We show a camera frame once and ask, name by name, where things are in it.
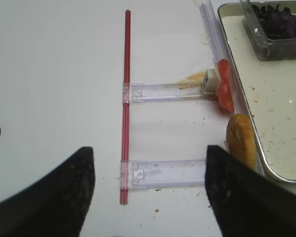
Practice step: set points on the white foam block left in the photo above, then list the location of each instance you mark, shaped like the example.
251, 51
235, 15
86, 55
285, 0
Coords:
211, 82

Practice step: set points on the clear left upper rail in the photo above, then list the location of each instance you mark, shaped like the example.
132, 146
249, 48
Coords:
163, 92

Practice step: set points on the red left straw rod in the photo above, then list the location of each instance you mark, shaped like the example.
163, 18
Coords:
124, 193

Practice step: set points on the clear left long rail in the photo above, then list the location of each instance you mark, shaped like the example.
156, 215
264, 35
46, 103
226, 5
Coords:
219, 51

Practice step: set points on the tomato slices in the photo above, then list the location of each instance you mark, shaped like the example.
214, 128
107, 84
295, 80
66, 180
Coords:
224, 93

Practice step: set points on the white metal tray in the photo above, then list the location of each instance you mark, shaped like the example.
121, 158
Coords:
268, 89

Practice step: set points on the clear left lower rail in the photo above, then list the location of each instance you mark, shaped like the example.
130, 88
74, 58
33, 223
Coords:
143, 174

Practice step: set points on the shredded purple cabbage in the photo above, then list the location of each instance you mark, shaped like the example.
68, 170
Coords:
277, 24

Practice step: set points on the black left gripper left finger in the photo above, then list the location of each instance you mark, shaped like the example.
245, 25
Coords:
54, 206

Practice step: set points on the left bun half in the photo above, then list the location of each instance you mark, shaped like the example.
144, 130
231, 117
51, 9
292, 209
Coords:
241, 140

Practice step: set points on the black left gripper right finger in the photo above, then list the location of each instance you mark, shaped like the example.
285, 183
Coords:
244, 203

